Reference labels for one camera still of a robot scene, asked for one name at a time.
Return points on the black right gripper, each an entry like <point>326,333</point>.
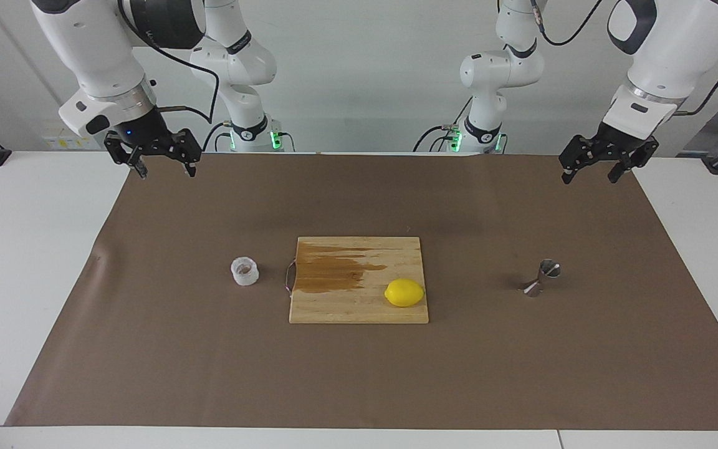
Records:
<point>144,128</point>

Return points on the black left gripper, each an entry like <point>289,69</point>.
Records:
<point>617,142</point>

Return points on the steel jigger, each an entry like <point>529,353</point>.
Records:
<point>548,269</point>

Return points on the small clear plastic cup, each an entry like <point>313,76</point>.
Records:
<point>245,277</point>

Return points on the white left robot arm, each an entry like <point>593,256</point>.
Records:
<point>664,50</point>

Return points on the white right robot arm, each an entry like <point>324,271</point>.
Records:
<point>85,37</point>

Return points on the white box with yellow labels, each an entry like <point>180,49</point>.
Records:
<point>57,142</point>

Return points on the brown table mat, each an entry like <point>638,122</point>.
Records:
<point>209,362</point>

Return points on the yellow lemon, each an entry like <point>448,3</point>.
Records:
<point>404,293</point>

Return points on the wooden cutting board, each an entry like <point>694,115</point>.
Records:
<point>359,308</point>

